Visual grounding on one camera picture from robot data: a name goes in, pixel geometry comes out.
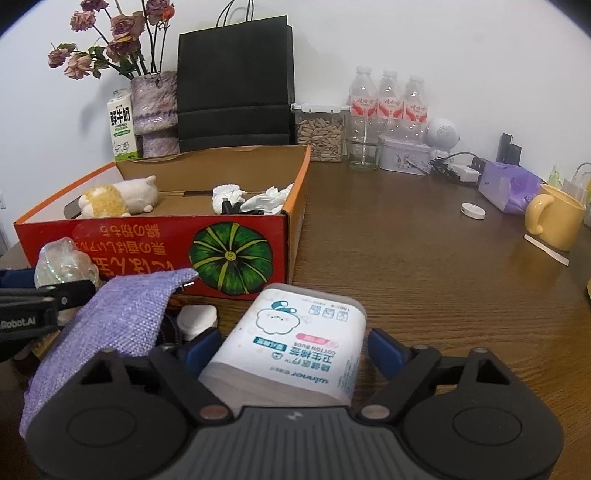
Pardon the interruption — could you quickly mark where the yellow mug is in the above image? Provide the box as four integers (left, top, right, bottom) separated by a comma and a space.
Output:
524, 183, 586, 252

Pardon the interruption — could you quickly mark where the white jar lid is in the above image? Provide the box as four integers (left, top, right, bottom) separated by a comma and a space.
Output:
178, 305, 219, 341

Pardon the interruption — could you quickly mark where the clear plastic bag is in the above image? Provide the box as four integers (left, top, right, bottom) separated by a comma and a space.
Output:
34, 237, 100, 289

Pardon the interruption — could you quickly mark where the black upright device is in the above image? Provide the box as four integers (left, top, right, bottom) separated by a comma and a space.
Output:
498, 133, 522, 163

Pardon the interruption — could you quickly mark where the white paper strip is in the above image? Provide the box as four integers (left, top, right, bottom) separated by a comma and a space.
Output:
524, 234, 570, 266

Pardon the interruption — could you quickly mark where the purple tissue pack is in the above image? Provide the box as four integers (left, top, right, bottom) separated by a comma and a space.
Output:
478, 161, 548, 214

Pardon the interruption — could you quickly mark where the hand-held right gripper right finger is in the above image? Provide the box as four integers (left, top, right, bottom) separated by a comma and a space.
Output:
360, 329, 525, 422

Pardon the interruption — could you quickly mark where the purple marbled vase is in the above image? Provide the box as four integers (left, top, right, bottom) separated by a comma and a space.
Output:
130, 71, 180, 158

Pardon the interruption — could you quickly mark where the power strip with plugs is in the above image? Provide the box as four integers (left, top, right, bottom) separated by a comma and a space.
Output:
429, 152, 488, 185

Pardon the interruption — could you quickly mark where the purple cloth bag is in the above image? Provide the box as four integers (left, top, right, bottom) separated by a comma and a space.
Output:
19, 268, 199, 439

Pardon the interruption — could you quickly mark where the dried rose bouquet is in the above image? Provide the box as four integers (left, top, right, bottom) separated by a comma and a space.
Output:
47, 0, 176, 80

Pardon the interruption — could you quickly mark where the white tin box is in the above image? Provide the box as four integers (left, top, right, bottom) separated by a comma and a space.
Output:
379, 136, 432, 176

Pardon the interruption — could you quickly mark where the clear seed container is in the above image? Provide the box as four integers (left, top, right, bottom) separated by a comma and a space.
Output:
291, 102, 350, 163

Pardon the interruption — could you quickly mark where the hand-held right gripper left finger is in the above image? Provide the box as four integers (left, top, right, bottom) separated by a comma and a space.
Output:
76, 327, 232, 423

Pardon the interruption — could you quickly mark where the red cardboard box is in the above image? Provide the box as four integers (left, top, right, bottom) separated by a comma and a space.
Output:
14, 144, 312, 301

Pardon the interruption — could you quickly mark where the wooden desktop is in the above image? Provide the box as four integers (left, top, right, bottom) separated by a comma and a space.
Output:
0, 152, 591, 480

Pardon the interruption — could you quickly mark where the yellow and white plush toy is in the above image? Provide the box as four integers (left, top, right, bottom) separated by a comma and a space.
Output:
78, 175, 160, 217

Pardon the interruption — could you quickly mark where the large white tissue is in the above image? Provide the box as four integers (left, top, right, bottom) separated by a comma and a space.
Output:
240, 183, 295, 215

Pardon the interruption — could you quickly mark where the white round speaker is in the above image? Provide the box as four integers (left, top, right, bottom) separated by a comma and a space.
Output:
425, 117, 459, 160

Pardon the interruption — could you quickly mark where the white charger with cable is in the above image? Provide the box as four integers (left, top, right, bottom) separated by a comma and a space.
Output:
561, 164, 591, 204

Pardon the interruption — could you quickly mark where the white and green milk carton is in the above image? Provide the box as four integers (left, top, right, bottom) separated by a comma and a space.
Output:
107, 89, 141, 162

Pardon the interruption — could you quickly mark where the clear cotton bud box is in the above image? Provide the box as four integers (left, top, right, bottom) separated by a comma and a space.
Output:
198, 284, 368, 407

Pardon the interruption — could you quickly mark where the water bottle red label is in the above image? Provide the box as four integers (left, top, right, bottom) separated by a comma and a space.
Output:
348, 66, 380, 139
404, 75, 428, 138
378, 70, 407, 138

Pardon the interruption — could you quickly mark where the small white tissue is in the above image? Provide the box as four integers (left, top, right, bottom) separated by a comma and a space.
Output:
212, 184, 247, 214

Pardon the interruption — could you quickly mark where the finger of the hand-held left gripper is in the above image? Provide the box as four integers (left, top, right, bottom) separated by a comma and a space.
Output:
0, 279, 96, 308

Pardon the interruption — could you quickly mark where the navy zip case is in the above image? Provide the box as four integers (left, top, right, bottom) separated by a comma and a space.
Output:
0, 269, 37, 291

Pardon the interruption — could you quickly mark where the black paper bag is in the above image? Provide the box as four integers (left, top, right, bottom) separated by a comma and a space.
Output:
177, 0, 296, 153

